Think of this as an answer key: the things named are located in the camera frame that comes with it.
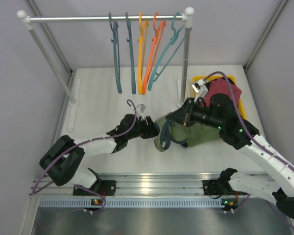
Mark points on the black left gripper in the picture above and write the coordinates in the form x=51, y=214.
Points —
x=148, y=127

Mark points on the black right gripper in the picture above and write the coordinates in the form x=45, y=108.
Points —
x=183, y=115

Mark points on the olive green tank top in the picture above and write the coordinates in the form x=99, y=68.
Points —
x=170, y=132

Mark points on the dark teal hanger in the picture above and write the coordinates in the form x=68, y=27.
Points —
x=130, y=42
x=116, y=52

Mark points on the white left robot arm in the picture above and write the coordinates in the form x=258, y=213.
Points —
x=62, y=162

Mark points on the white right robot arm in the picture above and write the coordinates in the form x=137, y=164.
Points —
x=223, y=114

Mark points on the orange hanger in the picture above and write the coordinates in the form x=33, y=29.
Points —
x=156, y=40

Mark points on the light teal hanger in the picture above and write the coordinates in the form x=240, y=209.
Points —
x=155, y=74

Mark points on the yellow hanger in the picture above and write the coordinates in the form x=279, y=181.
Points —
x=143, y=27

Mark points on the maroon shirt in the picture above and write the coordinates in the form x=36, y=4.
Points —
x=220, y=86

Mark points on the silver clothes rack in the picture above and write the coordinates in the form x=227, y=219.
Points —
x=73, y=94

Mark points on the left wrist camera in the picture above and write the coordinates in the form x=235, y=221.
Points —
x=140, y=109

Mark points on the aluminium mounting rail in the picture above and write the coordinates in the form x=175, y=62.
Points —
x=154, y=185

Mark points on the slotted cable duct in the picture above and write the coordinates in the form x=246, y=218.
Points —
x=136, y=203

